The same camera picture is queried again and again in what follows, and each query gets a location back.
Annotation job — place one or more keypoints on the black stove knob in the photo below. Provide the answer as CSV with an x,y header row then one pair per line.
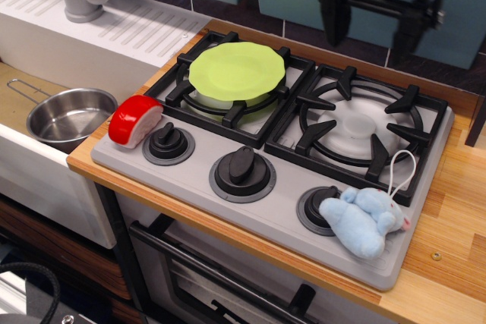
x,y
308,209
168,145
242,176

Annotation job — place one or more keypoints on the stainless steel pot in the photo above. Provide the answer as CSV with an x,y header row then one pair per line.
x,y
65,119

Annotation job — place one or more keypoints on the black right burner grate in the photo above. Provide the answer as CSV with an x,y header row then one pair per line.
x,y
359,131

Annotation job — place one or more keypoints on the black middle stove knob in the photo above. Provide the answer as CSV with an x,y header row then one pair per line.
x,y
242,176

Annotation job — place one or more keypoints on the black left burner grate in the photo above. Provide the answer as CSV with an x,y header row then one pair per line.
x,y
245,121

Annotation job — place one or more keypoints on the white toy sink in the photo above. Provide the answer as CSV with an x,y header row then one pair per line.
x,y
41,51

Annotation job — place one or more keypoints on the black left stove knob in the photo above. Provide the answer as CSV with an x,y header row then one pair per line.
x,y
168,145

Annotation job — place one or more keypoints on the light blue stuffed hippo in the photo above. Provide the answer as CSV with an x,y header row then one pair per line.
x,y
362,219

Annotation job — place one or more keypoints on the grey toy stove top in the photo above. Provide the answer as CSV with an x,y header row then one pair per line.
x,y
274,217

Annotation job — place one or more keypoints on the green plastic plate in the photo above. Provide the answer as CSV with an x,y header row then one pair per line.
x,y
236,71

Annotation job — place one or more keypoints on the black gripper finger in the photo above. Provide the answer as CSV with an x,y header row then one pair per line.
x,y
336,15
413,23

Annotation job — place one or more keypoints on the toy oven door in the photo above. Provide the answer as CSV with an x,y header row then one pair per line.
x,y
205,280

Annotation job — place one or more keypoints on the red white toy cheese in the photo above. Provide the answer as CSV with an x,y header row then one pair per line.
x,y
133,120

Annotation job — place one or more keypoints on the black burner grate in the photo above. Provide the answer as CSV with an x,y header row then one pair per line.
x,y
245,121
359,131

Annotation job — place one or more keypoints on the black right stove knob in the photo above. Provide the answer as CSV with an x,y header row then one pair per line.
x,y
308,209

